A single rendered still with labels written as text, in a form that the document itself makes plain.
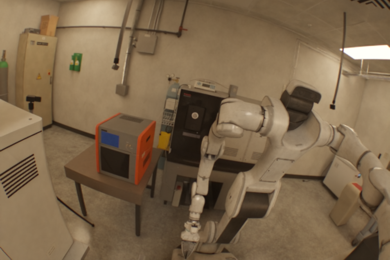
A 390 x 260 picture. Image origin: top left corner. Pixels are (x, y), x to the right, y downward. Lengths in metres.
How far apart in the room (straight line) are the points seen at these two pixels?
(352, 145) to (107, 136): 1.36
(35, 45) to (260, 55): 3.98
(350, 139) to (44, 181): 0.96
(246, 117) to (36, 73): 3.58
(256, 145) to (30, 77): 3.76
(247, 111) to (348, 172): 3.49
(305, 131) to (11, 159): 0.88
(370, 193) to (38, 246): 0.91
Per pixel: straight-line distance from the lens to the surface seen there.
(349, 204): 3.08
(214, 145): 0.74
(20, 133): 0.45
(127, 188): 1.34
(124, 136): 1.20
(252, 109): 0.49
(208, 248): 1.53
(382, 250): 0.43
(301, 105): 0.62
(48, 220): 0.62
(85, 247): 0.82
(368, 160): 0.61
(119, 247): 1.83
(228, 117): 0.50
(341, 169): 3.95
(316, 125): 0.64
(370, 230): 3.38
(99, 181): 1.41
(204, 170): 0.86
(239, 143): 1.79
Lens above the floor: 1.60
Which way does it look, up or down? 13 degrees down
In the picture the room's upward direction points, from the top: 12 degrees clockwise
